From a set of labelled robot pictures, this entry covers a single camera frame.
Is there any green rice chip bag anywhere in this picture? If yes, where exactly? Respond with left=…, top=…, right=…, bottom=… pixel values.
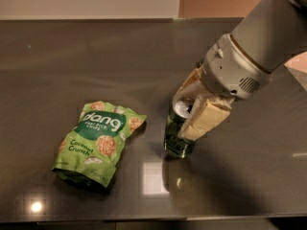
left=52, top=101, right=147, bottom=188

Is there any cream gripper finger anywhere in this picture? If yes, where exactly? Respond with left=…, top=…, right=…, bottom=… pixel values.
left=172, top=68, right=205, bottom=108
left=178, top=96, right=233, bottom=141

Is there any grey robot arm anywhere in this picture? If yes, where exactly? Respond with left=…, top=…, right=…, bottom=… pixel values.
left=173, top=0, right=307, bottom=141

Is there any green soda can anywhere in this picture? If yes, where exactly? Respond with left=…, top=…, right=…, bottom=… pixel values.
left=164, top=99, right=196, bottom=158

